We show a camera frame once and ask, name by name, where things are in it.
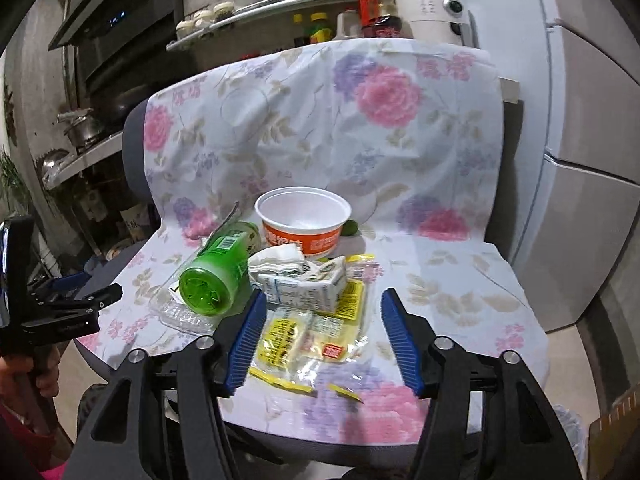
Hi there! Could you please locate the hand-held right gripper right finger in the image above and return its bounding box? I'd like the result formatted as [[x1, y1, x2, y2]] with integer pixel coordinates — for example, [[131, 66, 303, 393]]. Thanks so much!
[[380, 287, 584, 480]]

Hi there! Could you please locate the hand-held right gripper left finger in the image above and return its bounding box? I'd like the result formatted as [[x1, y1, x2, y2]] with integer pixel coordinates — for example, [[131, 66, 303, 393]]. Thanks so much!
[[72, 289, 269, 480]]

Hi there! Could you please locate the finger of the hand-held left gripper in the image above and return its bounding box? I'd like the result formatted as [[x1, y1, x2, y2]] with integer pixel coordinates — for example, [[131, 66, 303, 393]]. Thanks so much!
[[31, 272, 91, 302], [36, 283, 124, 319]]

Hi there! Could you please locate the clear and yellow snack packet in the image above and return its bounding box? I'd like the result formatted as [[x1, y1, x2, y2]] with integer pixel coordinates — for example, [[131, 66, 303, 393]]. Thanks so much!
[[252, 307, 370, 372]]

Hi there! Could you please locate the orange and white noodle bowl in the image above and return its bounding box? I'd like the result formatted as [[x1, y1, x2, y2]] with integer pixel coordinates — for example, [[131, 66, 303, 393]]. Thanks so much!
[[254, 186, 352, 261]]

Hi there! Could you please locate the person's left forearm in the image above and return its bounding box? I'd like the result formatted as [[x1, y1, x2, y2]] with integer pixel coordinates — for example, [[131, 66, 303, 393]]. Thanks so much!
[[0, 385, 71, 480]]

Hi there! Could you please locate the person's left hand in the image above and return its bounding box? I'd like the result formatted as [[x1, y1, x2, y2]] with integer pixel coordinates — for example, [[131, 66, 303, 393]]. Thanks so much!
[[0, 350, 62, 402]]

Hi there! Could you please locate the long yellow wrapper strip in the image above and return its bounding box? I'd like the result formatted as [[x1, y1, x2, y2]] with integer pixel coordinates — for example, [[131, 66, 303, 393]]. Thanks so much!
[[248, 367, 317, 397]]

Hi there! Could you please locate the yellow flat wrapper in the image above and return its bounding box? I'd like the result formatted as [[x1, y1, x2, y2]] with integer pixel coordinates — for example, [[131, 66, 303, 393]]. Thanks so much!
[[338, 254, 377, 324]]

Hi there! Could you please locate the green plastic bottle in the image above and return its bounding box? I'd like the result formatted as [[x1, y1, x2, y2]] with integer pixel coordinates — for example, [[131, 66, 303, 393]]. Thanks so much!
[[178, 203, 262, 319]]

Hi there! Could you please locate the white milk carton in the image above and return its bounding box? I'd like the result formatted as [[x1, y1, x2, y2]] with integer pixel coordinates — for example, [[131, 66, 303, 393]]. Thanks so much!
[[259, 255, 349, 314]]

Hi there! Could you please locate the small yellow wrapper scrap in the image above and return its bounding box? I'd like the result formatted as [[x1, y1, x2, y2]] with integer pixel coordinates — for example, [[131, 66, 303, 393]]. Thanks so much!
[[327, 383, 364, 404]]

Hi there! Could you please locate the clear plastic tray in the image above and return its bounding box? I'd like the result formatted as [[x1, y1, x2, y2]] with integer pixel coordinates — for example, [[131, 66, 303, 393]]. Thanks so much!
[[148, 284, 222, 334]]

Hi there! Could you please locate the crumpled white tissue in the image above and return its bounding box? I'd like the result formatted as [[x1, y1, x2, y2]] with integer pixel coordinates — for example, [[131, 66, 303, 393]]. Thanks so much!
[[248, 244, 322, 287]]

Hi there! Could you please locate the steel cooking pot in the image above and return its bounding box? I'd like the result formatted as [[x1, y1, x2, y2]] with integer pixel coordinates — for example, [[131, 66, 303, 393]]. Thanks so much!
[[57, 109, 107, 154]]

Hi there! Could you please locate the black wok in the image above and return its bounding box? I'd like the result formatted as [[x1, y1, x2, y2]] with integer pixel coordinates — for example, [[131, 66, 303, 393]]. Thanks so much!
[[94, 84, 152, 127]]

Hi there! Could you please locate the clear plastic bag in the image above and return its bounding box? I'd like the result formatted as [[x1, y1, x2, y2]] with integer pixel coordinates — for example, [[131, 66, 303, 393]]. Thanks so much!
[[554, 404, 589, 467]]

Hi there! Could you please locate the floral printed cloth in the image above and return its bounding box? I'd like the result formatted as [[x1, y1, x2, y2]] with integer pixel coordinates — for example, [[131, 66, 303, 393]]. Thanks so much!
[[75, 39, 552, 450]]

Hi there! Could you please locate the grey refrigerator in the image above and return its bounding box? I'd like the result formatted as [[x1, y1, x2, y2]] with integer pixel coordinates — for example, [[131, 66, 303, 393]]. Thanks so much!
[[445, 0, 640, 335]]

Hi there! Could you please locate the black range hood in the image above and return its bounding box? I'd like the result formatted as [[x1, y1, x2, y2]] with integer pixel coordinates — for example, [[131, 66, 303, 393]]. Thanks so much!
[[47, 0, 187, 52]]

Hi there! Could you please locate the red food container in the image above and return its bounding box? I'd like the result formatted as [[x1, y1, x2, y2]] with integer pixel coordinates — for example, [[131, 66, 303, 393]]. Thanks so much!
[[359, 15, 404, 40]]

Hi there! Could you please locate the yellow-capped sauce bottle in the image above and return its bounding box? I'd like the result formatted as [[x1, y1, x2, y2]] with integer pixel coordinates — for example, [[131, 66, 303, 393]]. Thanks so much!
[[308, 11, 335, 45]]

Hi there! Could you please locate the red-labelled oil bottle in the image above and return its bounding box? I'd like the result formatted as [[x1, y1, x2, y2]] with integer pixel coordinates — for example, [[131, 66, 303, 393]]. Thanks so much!
[[357, 0, 396, 29]]

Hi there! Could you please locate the metal shelf rack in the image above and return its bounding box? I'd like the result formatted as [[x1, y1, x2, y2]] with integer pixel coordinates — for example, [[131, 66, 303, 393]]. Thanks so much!
[[166, 0, 402, 54]]

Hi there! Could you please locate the white kitchen appliance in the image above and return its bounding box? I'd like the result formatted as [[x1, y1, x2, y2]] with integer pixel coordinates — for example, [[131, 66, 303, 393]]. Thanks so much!
[[394, 0, 474, 47]]

